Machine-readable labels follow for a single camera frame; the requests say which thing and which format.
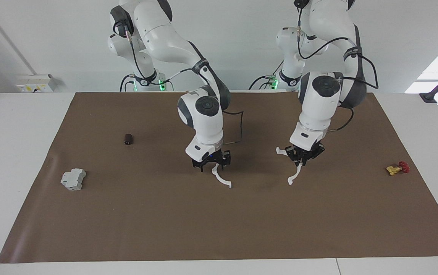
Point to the white curved pipe piece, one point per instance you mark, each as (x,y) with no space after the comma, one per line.
(222,180)
(294,175)

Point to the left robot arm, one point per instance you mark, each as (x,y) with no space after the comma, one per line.
(320,99)

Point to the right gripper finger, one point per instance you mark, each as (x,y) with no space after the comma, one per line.
(225,159)
(198,164)

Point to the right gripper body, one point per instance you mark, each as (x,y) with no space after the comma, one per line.
(213,157)

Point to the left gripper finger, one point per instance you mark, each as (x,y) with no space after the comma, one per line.
(318,149)
(291,153)

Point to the dark brown cylinder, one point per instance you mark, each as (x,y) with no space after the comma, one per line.
(128,138)

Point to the grey circuit breaker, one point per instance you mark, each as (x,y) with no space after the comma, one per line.
(73,179)

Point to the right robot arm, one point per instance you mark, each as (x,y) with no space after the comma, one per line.
(157,28)

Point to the white wall socket box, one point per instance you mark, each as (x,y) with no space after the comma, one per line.
(35,83)

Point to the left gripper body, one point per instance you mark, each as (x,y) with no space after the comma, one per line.
(305,151)

